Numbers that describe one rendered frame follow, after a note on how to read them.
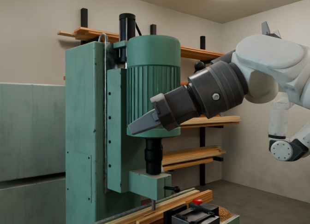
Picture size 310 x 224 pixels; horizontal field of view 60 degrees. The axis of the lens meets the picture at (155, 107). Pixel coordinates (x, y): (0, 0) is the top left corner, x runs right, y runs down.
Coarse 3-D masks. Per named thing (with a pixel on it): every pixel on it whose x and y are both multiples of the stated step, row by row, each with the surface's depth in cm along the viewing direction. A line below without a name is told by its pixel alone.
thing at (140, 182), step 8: (144, 168) 96; (136, 176) 89; (144, 176) 86; (152, 176) 85; (160, 176) 85; (168, 176) 86; (136, 184) 89; (144, 184) 86; (152, 184) 84; (160, 184) 83; (168, 184) 86; (136, 192) 89; (144, 192) 86; (152, 192) 84; (160, 192) 83; (168, 192) 86
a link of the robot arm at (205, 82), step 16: (192, 80) 47; (208, 80) 46; (160, 96) 46; (176, 96) 46; (192, 96) 47; (208, 96) 45; (224, 96) 46; (160, 112) 44; (176, 112) 46; (192, 112) 46; (208, 112) 47
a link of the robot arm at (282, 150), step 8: (304, 128) 100; (296, 136) 102; (304, 136) 99; (280, 144) 102; (288, 144) 100; (296, 144) 99; (304, 144) 99; (272, 152) 103; (280, 152) 102; (288, 152) 100; (296, 152) 99; (304, 152) 98; (280, 160) 102; (288, 160) 101
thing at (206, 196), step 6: (204, 192) 109; (210, 192) 111; (186, 198) 102; (192, 198) 102; (198, 198) 105; (204, 198) 108; (210, 198) 111; (174, 204) 96; (186, 204) 99; (156, 210) 91; (126, 222) 81
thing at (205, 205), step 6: (192, 204) 78; (198, 204) 76; (204, 204) 77; (210, 204) 77; (186, 210) 75; (198, 210) 75; (204, 210) 75; (210, 210) 73; (216, 210) 75; (174, 216) 71; (186, 216) 71; (192, 216) 71; (198, 216) 71; (210, 216) 71; (216, 216) 71; (174, 222) 71; (180, 222) 69; (186, 222) 68; (198, 222) 68; (204, 222) 68; (210, 222) 68; (216, 222) 70
